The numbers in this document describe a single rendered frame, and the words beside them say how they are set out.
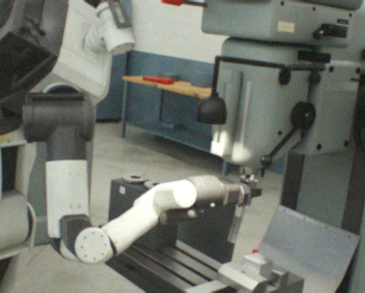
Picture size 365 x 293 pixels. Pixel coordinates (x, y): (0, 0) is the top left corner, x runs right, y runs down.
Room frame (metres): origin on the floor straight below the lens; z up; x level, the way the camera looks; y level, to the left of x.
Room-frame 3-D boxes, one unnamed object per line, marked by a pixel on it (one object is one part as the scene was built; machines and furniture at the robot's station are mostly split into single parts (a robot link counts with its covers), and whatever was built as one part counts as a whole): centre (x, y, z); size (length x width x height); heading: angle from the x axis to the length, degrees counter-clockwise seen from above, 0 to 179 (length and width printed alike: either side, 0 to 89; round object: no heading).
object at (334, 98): (1.54, -0.33, 1.47); 0.24 x 0.19 x 0.26; 42
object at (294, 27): (1.43, -0.22, 1.68); 0.34 x 0.24 x 0.10; 132
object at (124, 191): (1.75, 0.11, 1.03); 0.22 x 0.12 x 0.20; 53
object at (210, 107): (1.24, -0.06, 1.46); 0.07 x 0.07 x 0.06
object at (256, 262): (1.35, -0.23, 1.03); 0.06 x 0.05 x 0.06; 42
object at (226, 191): (1.36, -0.11, 1.23); 0.13 x 0.12 x 0.10; 32
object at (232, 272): (1.31, -0.19, 1.02); 0.12 x 0.06 x 0.04; 42
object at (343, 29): (1.35, -0.32, 1.66); 0.12 x 0.04 x 0.04; 132
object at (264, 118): (1.41, -0.19, 1.47); 0.21 x 0.19 x 0.32; 42
